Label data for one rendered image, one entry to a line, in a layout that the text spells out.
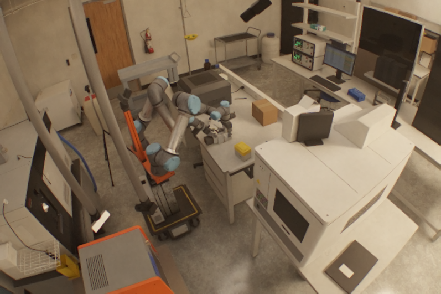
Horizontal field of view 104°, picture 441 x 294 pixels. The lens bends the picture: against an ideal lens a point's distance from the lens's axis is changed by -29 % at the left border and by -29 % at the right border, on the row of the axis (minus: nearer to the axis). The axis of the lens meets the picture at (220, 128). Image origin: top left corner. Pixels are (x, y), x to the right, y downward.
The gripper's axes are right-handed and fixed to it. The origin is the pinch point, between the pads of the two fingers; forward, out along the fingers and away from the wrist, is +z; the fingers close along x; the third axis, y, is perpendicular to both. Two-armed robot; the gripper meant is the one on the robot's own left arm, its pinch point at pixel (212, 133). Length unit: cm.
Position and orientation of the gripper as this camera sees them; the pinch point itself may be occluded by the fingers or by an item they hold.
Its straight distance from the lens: 211.3
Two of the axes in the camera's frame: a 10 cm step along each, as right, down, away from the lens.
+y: 6.3, -7.6, -1.3
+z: 6.2, 4.0, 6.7
